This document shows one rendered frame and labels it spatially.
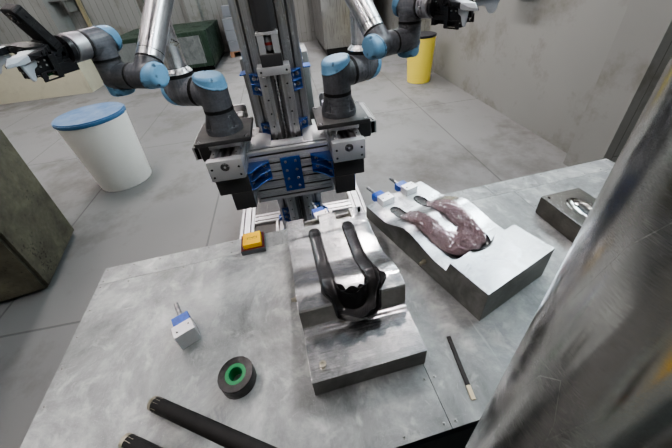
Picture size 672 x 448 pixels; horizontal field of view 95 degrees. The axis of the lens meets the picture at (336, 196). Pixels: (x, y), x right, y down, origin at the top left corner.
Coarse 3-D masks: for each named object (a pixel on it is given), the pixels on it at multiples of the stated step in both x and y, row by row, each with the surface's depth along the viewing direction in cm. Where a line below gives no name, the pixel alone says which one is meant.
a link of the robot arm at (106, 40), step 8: (80, 32) 85; (88, 32) 86; (96, 32) 88; (104, 32) 90; (112, 32) 92; (88, 40) 86; (96, 40) 87; (104, 40) 90; (112, 40) 92; (120, 40) 94; (96, 48) 88; (104, 48) 90; (112, 48) 92; (120, 48) 96; (96, 56) 90; (104, 56) 91; (112, 56) 92
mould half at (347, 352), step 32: (288, 224) 101; (320, 224) 100; (384, 256) 85; (320, 288) 74; (384, 288) 73; (320, 320) 73; (384, 320) 74; (320, 352) 70; (352, 352) 69; (384, 352) 68; (416, 352) 68; (320, 384) 65; (352, 384) 69
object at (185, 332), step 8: (176, 304) 87; (176, 312) 85; (184, 312) 83; (176, 320) 81; (184, 320) 81; (192, 320) 81; (176, 328) 78; (184, 328) 78; (192, 328) 78; (176, 336) 76; (184, 336) 77; (192, 336) 79; (200, 336) 81; (184, 344) 79
